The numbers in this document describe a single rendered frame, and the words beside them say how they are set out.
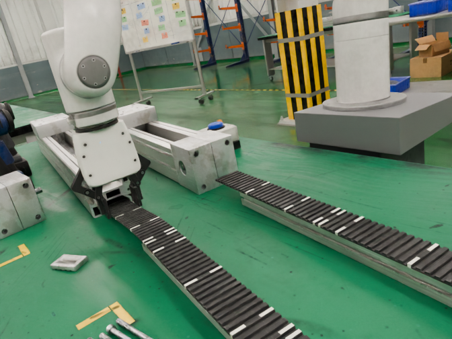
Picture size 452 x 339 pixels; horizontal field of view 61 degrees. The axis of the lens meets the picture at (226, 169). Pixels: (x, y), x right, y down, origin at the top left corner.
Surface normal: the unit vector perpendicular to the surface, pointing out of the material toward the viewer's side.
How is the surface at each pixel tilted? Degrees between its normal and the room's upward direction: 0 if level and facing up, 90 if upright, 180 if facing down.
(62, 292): 0
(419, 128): 90
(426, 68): 90
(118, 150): 90
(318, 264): 0
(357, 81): 86
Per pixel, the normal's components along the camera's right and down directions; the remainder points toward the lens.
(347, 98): -0.76, 0.29
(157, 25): -0.51, 0.39
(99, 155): 0.53, 0.20
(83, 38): 0.26, 0.17
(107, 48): 0.71, 0.18
